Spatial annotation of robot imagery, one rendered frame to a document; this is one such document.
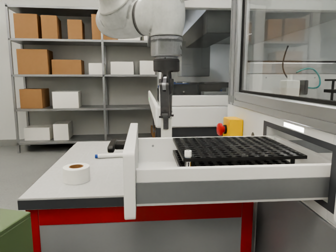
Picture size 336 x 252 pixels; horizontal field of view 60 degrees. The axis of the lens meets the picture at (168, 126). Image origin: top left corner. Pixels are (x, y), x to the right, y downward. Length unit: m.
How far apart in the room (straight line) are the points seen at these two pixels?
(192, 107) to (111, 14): 0.67
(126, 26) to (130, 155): 0.52
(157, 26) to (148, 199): 0.50
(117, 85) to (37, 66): 1.18
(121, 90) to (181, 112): 3.39
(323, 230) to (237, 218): 0.26
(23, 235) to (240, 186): 0.32
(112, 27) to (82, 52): 3.88
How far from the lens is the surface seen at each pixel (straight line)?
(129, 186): 0.45
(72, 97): 4.33
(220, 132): 0.92
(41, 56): 4.45
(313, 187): 0.55
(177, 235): 0.79
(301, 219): 0.65
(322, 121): 0.56
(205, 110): 1.41
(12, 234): 0.43
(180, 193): 0.48
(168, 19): 0.81
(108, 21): 0.90
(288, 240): 0.72
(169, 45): 0.81
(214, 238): 0.81
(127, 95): 4.73
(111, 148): 0.55
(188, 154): 0.50
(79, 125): 4.84
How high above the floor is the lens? 1.04
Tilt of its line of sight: 9 degrees down
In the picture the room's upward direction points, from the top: straight up
